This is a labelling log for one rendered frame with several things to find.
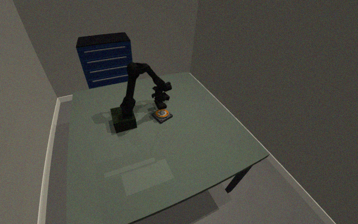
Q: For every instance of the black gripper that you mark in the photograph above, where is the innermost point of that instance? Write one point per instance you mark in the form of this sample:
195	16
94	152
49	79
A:
159	101

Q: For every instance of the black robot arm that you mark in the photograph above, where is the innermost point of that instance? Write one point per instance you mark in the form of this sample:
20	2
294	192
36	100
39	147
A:
134	70

